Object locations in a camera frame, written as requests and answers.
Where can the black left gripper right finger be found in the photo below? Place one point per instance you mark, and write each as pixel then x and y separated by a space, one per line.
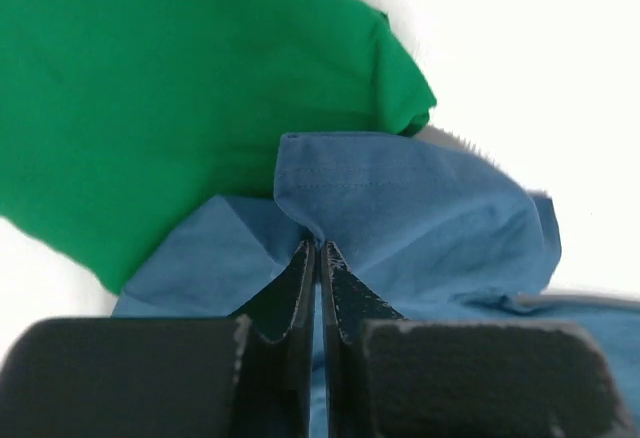
pixel 388 376

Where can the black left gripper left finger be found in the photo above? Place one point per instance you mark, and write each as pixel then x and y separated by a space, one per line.
pixel 245 375

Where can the dark blue t-shirt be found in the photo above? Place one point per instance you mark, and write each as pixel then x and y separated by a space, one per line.
pixel 435 231

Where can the green t-shirt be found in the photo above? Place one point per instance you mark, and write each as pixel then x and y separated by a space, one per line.
pixel 121 117

